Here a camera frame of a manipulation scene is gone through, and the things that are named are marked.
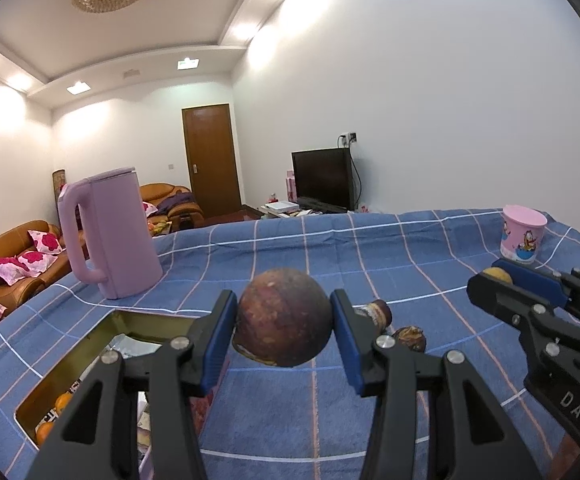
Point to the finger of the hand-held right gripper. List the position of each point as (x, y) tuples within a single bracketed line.
[(540, 282), (495, 297)]

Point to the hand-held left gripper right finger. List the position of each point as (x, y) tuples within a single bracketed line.
[(347, 340)]

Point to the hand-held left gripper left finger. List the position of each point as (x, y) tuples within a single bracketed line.
[(217, 345)]

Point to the small yellow fruit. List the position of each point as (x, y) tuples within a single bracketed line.
[(499, 276)]

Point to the round purple passion fruit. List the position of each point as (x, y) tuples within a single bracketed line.
[(282, 317)]

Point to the gold metal tray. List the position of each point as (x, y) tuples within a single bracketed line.
[(134, 327)]

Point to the small orange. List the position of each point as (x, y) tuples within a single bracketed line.
[(63, 402), (44, 434)]

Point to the brown fruit with tan patch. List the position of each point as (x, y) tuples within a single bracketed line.
[(381, 314)]

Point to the pink cartoon cup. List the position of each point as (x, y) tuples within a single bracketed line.
[(522, 235)]

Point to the dark wrinkled fruit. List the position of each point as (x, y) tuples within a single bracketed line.
[(410, 338)]

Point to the blue plaid tablecloth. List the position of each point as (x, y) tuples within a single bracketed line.
[(420, 260)]

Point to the printed paper sheet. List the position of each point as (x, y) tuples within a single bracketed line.
[(119, 347)]

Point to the purple cloth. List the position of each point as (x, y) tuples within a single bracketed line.
[(177, 204)]

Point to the white flat box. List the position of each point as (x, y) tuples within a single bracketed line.
[(282, 206)]

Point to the pink electric kettle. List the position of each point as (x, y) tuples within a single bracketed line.
[(114, 230)]

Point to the orange leather armchair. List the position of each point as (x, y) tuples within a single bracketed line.
[(169, 191)]

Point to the black television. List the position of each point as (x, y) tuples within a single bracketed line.
[(322, 180)]

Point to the pink box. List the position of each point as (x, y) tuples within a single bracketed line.
[(291, 185)]

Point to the brown wooden door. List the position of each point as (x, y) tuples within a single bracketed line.
[(212, 160)]

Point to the tall patterned panel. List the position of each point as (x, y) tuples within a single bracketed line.
[(58, 195)]

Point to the orange leather sofa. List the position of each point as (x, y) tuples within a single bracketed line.
[(14, 235)]

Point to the square ceiling light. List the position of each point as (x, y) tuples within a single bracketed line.
[(79, 87), (188, 63)]

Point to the ceiling air vent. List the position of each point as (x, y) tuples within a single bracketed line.
[(129, 73)]

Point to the white wall socket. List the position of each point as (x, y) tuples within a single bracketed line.
[(348, 138)]

